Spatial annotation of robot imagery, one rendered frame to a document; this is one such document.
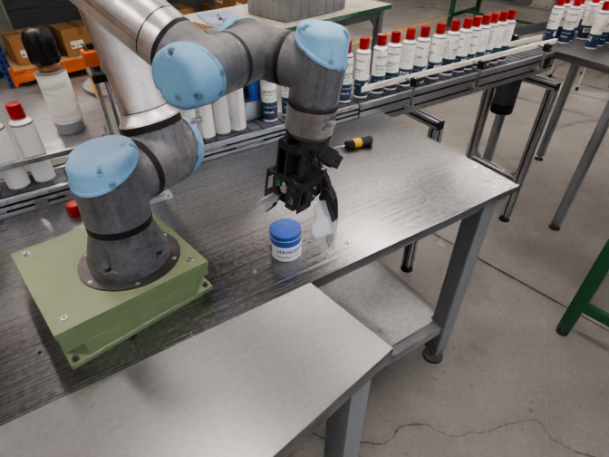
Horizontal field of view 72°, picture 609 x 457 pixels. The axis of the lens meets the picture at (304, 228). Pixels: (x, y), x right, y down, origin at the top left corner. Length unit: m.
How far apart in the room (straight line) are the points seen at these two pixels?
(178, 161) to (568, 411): 1.61
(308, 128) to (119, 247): 0.40
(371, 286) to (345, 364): 0.99
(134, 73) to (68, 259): 0.38
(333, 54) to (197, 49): 0.18
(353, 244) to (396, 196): 0.24
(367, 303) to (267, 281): 0.84
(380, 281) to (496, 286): 0.67
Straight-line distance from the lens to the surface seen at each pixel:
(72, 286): 0.88
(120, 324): 0.84
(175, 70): 0.53
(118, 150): 0.78
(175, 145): 0.84
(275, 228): 0.92
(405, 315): 1.67
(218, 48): 0.56
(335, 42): 0.59
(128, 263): 0.82
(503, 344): 2.00
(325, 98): 0.61
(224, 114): 1.33
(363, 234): 1.02
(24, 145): 1.25
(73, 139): 1.49
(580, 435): 1.89
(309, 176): 0.67
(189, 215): 1.11
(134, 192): 0.78
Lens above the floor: 1.47
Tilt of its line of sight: 39 degrees down
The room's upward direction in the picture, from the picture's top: straight up
